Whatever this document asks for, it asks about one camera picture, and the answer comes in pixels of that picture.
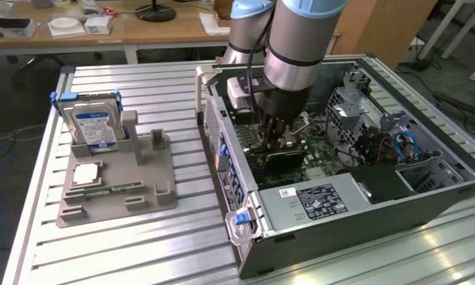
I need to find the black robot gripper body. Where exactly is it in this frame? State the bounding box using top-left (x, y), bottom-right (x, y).
top-left (258, 87), bottom-right (312, 123)

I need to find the black graphics card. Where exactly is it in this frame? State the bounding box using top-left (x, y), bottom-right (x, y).
top-left (256, 146), bottom-right (307, 171)

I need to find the metal socket cover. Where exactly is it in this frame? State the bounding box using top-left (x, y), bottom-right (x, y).
top-left (295, 111), bottom-right (315, 134)

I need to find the green motherboard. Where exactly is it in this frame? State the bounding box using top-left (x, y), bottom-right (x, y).
top-left (226, 99), bottom-right (344, 191)

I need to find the metal disk bay cage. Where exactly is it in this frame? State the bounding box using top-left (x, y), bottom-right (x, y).
top-left (323, 87), bottom-right (383, 149)

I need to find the grey power supply unit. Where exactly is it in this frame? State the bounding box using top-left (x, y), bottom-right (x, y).
top-left (256, 173), bottom-right (377, 232)

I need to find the blue case latch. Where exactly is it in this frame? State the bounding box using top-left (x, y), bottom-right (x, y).
top-left (231, 208), bottom-right (250, 227)

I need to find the white paper stack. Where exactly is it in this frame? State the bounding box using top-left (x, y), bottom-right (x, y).
top-left (199, 11), bottom-right (234, 37)

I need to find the open black PC case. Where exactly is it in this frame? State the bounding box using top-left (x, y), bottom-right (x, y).
top-left (194, 55), bottom-right (475, 280)

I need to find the wooden cabinet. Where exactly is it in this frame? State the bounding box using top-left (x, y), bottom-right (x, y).
top-left (332, 0), bottom-right (439, 69)

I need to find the black power adapter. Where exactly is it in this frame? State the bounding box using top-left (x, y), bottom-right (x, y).
top-left (409, 59), bottom-right (431, 72)

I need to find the wooden desk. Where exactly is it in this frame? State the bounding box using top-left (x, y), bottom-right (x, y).
top-left (0, 0), bottom-right (342, 65)

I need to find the grey parts rack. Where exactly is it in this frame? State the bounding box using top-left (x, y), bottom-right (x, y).
top-left (55, 109), bottom-right (179, 229)

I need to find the green RAM stick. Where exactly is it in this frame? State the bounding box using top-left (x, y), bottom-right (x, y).
top-left (76, 183), bottom-right (144, 197)

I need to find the black round lamp base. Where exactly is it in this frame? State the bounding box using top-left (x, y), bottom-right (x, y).
top-left (135, 0), bottom-right (178, 23)

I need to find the hard disk in blue caddy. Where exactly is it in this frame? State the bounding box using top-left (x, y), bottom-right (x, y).
top-left (49, 90), bottom-right (124, 150)

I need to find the silver CPU chip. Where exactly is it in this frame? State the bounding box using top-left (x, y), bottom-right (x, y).
top-left (71, 164), bottom-right (104, 187)

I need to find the small white cardboard box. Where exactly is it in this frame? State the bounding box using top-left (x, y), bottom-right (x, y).
top-left (84, 15), bottom-right (113, 35)

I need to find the white round part on box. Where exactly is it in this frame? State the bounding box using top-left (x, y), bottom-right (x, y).
top-left (48, 17), bottom-right (88, 40)

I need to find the white box with black top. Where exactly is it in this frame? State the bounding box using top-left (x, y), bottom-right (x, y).
top-left (0, 18), bottom-right (37, 39)

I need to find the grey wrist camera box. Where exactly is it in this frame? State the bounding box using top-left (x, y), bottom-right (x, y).
top-left (226, 76), bottom-right (271, 111)

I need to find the red wire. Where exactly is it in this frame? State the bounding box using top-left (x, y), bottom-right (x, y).
top-left (373, 133), bottom-right (394, 163)

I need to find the blue wire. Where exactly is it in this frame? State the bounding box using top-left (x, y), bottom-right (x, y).
top-left (393, 131), bottom-right (423, 163)

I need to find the white table frame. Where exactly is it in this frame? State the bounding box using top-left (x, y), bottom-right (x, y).
top-left (417, 0), bottom-right (475, 81)

